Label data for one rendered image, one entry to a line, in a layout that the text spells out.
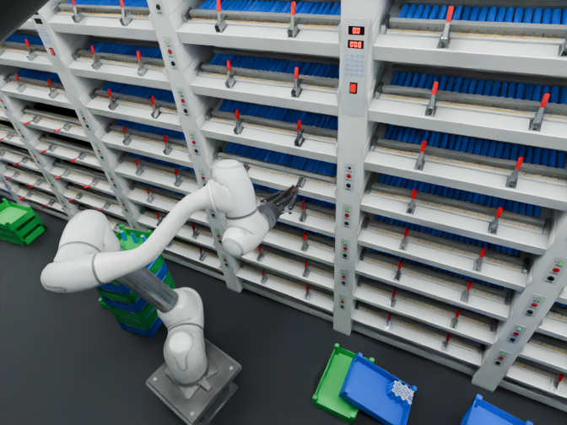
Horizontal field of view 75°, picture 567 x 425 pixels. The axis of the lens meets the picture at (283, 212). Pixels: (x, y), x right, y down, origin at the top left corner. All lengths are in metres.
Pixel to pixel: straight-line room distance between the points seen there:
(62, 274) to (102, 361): 1.11
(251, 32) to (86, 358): 1.87
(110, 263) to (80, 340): 1.28
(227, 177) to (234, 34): 0.50
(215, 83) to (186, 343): 1.02
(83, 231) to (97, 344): 1.15
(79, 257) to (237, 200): 0.53
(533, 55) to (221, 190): 0.85
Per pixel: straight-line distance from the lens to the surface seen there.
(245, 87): 1.41
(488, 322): 1.84
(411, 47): 1.12
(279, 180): 1.54
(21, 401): 2.46
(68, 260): 1.32
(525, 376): 2.03
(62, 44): 2.05
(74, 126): 2.37
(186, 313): 1.71
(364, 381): 1.94
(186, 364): 1.64
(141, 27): 1.60
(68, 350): 2.49
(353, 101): 1.21
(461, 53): 1.11
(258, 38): 1.29
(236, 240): 1.10
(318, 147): 1.37
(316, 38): 1.21
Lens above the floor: 1.83
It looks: 41 degrees down
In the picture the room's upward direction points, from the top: 6 degrees counter-clockwise
